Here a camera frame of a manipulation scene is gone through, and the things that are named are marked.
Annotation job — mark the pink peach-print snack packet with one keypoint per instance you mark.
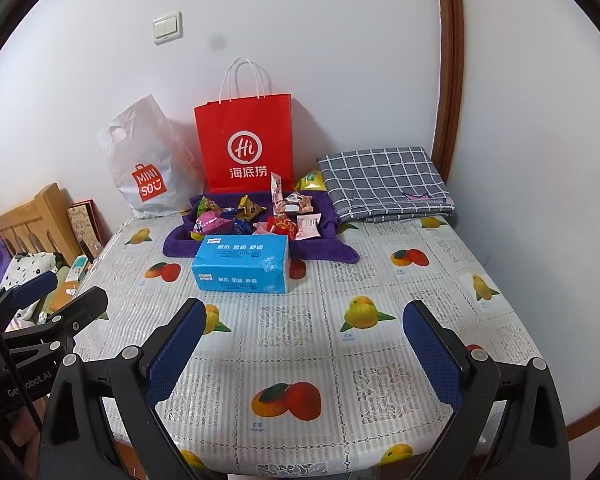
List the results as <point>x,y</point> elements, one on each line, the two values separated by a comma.
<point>307,227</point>

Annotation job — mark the blue snack packet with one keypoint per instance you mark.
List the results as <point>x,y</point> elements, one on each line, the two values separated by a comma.
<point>240,226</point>

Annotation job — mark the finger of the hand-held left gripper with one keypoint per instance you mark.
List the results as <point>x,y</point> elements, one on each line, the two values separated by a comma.
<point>32,287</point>
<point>75,312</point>

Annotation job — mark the brown wooden trim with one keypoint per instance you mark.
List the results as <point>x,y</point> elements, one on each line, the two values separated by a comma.
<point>595,422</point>

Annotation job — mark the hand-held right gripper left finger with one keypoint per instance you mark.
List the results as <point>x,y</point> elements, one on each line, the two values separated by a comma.
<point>172,355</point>

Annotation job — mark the pink panda-print snack packet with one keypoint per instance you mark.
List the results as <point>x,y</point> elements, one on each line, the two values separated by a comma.
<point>297,205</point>

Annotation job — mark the green and white box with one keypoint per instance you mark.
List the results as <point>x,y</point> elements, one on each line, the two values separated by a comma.
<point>77,267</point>

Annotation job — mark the purple towel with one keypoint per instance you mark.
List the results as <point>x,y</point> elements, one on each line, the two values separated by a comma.
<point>325,247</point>

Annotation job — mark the brown patterned book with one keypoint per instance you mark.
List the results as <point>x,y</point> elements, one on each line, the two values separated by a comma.
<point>82,230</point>

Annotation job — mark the red paper bag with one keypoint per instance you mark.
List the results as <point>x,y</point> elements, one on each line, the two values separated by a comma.
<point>245,125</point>

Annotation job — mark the blue tissue pack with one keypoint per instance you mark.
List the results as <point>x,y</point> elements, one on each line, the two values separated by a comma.
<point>240,260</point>

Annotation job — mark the white plastic shopping bag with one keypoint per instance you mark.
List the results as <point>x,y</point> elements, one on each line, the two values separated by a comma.
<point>145,150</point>

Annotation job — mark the wooden nightstand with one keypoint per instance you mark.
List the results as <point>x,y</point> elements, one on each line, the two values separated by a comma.
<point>67,295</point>

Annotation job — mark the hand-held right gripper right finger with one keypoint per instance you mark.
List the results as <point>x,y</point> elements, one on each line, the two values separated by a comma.
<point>432,355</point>

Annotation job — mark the grey checked folded cloth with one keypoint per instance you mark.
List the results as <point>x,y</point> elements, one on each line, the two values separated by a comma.
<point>380,180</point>

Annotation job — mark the red snack packet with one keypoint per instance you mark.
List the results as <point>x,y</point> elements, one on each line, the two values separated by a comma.
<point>285,227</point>

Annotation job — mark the yellow snack bag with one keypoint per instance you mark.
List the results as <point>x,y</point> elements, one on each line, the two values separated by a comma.
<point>311,182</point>

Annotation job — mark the white floral pillow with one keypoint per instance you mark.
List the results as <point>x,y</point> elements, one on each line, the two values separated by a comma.
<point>30,267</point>

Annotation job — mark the white light switch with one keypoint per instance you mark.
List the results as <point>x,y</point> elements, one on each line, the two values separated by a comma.
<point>167,27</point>

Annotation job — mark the brown wooden door frame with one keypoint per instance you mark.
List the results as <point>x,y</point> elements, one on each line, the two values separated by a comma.
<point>450,60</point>

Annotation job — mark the pink snack wrapper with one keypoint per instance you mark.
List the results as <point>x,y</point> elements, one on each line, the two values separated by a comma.
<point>261,230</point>

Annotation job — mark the pink and yellow snack packet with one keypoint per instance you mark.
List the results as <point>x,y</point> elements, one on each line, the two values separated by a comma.
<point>210,222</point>

